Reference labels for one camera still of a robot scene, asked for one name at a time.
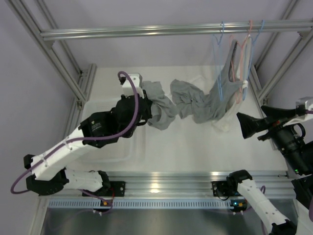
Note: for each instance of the white plastic basket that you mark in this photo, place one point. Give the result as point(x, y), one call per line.
point(120, 151)

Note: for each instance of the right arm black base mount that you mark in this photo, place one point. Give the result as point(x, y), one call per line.
point(222, 189)

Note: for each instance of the slotted grey cable duct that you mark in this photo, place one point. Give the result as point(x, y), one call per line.
point(140, 204)

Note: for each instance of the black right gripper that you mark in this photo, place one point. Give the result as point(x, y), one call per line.
point(250, 125)

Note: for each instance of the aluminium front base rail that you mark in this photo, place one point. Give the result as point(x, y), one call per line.
point(166, 185)

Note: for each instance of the white tank top on hanger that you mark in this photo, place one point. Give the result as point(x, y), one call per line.
point(231, 110)

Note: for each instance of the grey clothes pile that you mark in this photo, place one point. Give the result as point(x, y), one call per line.
point(192, 101)

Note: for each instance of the aluminium frame right struts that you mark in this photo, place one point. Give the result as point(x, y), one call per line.
point(282, 71)

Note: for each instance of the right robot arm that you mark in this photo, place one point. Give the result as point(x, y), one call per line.
point(300, 159)

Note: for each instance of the pink wire hanger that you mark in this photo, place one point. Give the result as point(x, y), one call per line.
point(240, 65)

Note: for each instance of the grey tank top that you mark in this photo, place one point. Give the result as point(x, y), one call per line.
point(224, 88)
point(163, 110)

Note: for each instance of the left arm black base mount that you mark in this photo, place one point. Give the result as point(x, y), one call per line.
point(113, 188)

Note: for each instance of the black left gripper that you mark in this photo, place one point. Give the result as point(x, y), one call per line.
point(147, 113)

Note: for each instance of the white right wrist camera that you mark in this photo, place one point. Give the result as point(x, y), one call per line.
point(302, 112)

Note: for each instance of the aluminium frame struts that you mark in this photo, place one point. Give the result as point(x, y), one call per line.
point(282, 71)
point(79, 83)

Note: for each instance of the blue wire hanger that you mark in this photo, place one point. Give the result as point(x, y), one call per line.
point(217, 59)
point(253, 42)

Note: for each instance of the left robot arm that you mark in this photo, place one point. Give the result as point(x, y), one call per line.
point(49, 171)

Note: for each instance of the white garment under pile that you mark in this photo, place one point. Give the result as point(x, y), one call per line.
point(198, 81)

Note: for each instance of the aluminium hanging rail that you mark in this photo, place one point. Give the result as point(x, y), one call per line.
point(178, 29)

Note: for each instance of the aluminium frame left struts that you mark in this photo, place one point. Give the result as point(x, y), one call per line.
point(79, 83)

